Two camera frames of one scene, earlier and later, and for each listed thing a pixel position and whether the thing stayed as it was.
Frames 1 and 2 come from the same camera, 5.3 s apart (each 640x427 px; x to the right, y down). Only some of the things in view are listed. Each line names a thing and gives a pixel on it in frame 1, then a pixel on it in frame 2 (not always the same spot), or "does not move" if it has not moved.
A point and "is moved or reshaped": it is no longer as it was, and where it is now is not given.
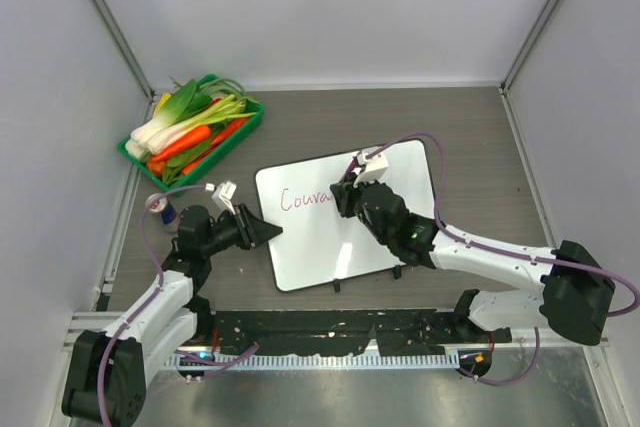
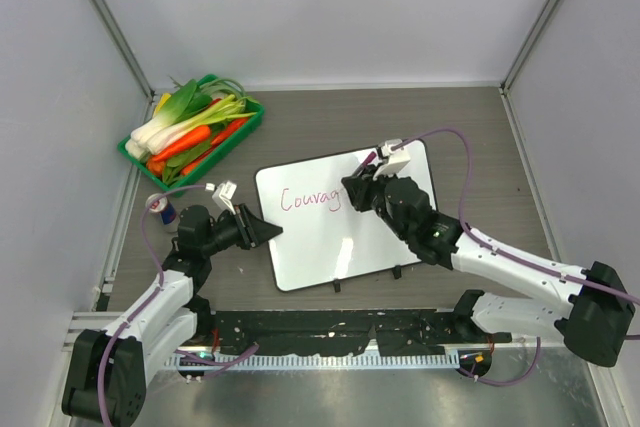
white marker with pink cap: [352, 164] is moved or reshaped
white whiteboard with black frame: [318, 241] does not move
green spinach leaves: [172, 169] does not move
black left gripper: [252, 231] does not move
